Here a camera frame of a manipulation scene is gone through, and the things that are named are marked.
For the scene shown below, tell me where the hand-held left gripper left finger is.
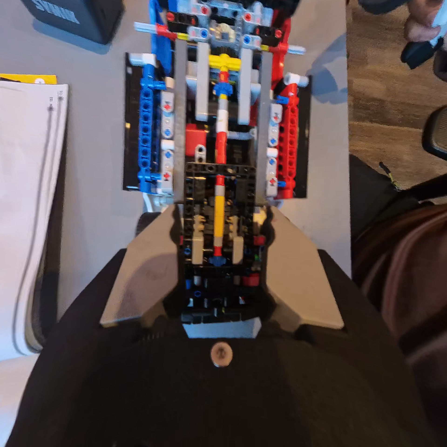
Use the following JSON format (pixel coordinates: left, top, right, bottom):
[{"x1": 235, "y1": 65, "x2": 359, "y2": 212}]
[{"x1": 99, "y1": 204, "x2": 185, "y2": 328}]

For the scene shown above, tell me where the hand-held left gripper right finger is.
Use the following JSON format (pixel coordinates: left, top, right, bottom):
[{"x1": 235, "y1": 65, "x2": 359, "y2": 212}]
[{"x1": 260, "y1": 206, "x2": 345, "y2": 332}]

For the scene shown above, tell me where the toy brick car chassis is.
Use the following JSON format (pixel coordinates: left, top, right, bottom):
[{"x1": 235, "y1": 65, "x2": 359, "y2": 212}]
[{"x1": 122, "y1": 0, "x2": 313, "y2": 323}]

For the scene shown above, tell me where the grey desk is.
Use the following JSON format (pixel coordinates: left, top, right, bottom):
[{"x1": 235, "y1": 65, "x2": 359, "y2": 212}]
[{"x1": 0, "y1": 0, "x2": 352, "y2": 447}]

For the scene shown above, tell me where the person's right hand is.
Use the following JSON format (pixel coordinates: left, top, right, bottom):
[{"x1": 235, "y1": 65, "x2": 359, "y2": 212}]
[{"x1": 404, "y1": 5, "x2": 442, "y2": 42}]

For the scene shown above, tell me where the black office chair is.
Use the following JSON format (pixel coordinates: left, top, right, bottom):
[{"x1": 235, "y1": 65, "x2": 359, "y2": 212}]
[{"x1": 402, "y1": 105, "x2": 447, "y2": 203}]

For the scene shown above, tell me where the person's brown shirt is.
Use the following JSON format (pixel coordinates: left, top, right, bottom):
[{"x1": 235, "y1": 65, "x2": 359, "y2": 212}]
[{"x1": 353, "y1": 203, "x2": 447, "y2": 447}]

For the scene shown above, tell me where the open instruction book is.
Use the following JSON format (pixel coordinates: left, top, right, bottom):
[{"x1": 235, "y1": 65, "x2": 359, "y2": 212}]
[{"x1": 0, "y1": 82, "x2": 70, "y2": 360}]

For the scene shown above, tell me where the yellow booklet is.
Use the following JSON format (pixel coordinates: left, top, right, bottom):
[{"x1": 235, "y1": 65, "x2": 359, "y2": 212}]
[{"x1": 0, "y1": 73, "x2": 57, "y2": 85}]

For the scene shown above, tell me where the black case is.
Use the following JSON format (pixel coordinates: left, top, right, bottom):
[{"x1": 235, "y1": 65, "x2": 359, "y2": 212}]
[{"x1": 21, "y1": 0, "x2": 124, "y2": 45}]

